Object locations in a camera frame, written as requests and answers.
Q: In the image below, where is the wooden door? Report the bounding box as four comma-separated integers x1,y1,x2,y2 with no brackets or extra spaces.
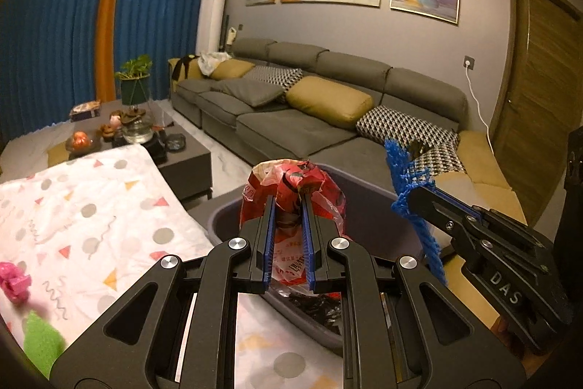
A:
489,0,583,230

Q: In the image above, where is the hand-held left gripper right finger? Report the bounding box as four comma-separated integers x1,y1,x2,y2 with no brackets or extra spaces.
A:
301,191,529,389

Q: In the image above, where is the blue curtain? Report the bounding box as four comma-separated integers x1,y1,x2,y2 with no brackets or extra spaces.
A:
0,0,110,144
109,0,231,100

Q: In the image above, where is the white patterned tablecloth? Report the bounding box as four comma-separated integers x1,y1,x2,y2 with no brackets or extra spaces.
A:
0,143,347,389

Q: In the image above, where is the small yellow cushion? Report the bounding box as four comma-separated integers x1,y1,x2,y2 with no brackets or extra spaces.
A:
210,60,256,81

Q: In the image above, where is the glass teapot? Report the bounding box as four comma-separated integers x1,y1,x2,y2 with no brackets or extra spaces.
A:
122,116,156,144

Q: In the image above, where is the orange curtain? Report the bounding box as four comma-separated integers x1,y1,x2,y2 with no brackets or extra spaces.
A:
95,0,130,100

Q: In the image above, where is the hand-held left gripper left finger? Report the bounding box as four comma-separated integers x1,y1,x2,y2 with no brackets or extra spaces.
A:
49,194,278,389

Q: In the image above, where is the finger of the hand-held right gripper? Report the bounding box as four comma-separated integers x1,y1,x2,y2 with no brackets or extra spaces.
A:
410,184,493,235

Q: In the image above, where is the pink plastic bag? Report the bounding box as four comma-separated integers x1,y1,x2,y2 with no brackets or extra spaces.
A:
0,261,32,305

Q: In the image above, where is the fruit plate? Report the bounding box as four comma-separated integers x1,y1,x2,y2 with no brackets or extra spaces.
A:
66,130,97,153

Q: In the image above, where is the white standing air conditioner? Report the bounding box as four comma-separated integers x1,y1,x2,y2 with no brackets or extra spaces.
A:
196,0,227,55

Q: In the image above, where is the printed box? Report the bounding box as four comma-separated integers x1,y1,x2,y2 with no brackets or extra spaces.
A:
70,100,102,121

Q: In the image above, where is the white cable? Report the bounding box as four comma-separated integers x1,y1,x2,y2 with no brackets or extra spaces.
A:
465,67,496,146

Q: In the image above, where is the black plastic bag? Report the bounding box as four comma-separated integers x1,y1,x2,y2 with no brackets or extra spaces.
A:
285,293,342,335

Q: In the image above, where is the white cloth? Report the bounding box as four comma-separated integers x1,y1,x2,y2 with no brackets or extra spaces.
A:
198,51,233,76

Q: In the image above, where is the black white patterned cushion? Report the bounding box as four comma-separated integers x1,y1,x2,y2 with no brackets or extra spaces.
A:
246,65,304,91
355,105,460,150
410,140,467,181

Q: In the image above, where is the red printed plastic bag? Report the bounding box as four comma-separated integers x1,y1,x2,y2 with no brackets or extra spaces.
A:
240,160,348,287

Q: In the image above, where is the grey cushion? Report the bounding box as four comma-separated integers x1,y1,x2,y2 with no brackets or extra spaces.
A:
212,78,285,107

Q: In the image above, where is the yellow sofa blanket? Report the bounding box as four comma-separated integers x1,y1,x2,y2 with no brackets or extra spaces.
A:
437,130,529,228

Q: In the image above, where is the black yellow garment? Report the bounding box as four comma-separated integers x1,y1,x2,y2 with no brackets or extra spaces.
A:
169,55,201,81

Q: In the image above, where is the dark coffee table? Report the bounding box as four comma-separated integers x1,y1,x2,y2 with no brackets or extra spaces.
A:
46,100,214,202

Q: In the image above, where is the potted plant in green pot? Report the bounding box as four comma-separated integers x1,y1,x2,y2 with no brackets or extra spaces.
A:
114,54,153,107

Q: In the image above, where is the large yellow cushion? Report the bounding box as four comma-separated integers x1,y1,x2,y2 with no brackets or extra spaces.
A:
286,76,374,130

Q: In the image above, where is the grey sofa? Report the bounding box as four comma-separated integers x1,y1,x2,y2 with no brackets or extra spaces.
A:
168,37,529,226

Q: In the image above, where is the grey plastic bin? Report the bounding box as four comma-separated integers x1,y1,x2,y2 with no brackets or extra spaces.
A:
207,163,449,349

